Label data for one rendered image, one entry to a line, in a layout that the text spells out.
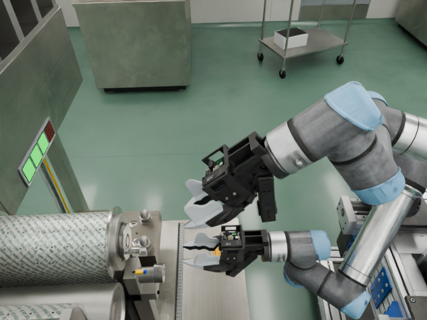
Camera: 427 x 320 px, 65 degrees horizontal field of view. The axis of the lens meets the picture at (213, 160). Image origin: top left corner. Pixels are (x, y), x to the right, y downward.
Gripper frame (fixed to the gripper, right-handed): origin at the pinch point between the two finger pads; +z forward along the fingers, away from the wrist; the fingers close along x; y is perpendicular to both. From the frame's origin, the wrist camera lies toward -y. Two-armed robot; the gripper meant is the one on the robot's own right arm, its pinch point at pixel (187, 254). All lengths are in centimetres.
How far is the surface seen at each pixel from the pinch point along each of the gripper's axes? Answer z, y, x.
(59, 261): 23.0, 18.5, 11.9
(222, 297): -8.8, -19.0, 2.5
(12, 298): 31.7, 14.3, 16.7
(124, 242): 11.5, 18.3, 7.9
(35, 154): 45, 10, -29
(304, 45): -119, -81, -311
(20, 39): 47, 37, -49
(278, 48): -89, -82, -306
